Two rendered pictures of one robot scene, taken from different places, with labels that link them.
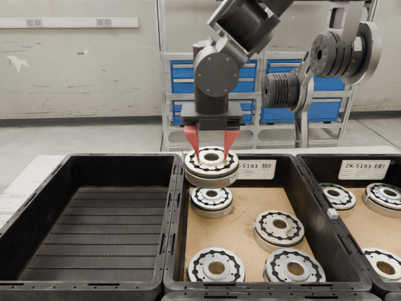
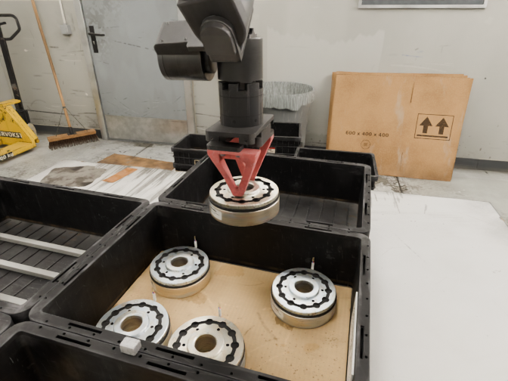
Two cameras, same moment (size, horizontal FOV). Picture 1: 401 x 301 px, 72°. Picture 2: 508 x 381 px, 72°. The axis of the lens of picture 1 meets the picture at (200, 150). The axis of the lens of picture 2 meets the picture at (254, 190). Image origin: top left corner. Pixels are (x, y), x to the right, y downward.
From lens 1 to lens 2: 0.75 m
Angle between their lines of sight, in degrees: 90
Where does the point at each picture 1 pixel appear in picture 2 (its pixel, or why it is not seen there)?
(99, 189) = (353, 215)
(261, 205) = (286, 371)
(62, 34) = not seen: outside the picture
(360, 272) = (47, 317)
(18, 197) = (394, 202)
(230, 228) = (246, 310)
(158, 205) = not seen: hidden behind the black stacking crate
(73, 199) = (336, 201)
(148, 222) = not seen: hidden behind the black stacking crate
